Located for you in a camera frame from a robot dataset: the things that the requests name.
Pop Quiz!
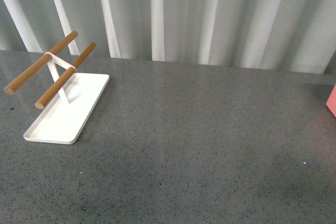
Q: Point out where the white towel rack stand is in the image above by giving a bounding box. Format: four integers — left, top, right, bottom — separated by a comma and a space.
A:
4, 31, 110, 144

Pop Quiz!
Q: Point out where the white pleated curtain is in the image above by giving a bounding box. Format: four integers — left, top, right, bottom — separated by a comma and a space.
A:
1, 0, 335, 74

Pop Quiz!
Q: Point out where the pink box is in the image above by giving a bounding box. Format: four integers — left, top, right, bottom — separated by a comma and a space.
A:
326, 85, 336, 117

